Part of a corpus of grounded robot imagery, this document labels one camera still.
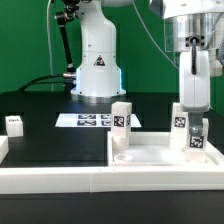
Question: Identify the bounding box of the white U-shaped obstacle wall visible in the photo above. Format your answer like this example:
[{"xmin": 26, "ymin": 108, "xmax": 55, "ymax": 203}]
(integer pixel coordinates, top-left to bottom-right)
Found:
[{"xmin": 0, "ymin": 134, "xmax": 224, "ymax": 195}]

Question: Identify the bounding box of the grey cable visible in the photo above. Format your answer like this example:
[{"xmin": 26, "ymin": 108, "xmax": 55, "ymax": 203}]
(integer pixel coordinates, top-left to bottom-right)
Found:
[{"xmin": 131, "ymin": 0, "xmax": 181, "ymax": 71}]

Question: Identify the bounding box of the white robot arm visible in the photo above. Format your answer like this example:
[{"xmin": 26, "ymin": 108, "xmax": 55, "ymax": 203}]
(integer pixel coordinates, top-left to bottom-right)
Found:
[{"xmin": 72, "ymin": 0, "xmax": 224, "ymax": 136}]

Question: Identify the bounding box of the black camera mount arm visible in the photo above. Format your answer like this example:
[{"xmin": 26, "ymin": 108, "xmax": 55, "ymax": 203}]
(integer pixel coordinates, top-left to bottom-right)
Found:
[{"xmin": 55, "ymin": 0, "xmax": 80, "ymax": 75}]

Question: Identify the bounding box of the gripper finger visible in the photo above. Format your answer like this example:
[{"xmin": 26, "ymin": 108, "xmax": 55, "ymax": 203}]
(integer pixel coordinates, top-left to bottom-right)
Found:
[{"xmin": 188, "ymin": 113, "xmax": 203, "ymax": 135}]

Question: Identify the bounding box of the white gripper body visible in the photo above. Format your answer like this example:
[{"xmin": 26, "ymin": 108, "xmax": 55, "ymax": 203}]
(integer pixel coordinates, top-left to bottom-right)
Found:
[{"xmin": 179, "ymin": 47, "xmax": 210, "ymax": 113}]

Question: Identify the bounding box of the white square tabletop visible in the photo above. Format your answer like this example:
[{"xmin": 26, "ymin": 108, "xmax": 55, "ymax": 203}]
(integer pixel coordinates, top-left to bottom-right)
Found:
[{"xmin": 107, "ymin": 132, "xmax": 224, "ymax": 166}]

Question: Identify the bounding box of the AprilTag base sheet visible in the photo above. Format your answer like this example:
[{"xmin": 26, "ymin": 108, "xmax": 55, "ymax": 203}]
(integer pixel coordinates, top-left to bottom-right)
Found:
[{"xmin": 55, "ymin": 113, "xmax": 141, "ymax": 128}]

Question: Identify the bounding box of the black cable bundle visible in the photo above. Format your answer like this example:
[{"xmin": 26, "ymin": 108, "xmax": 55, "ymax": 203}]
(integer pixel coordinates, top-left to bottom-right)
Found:
[{"xmin": 18, "ymin": 73, "xmax": 78, "ymax": 93}]

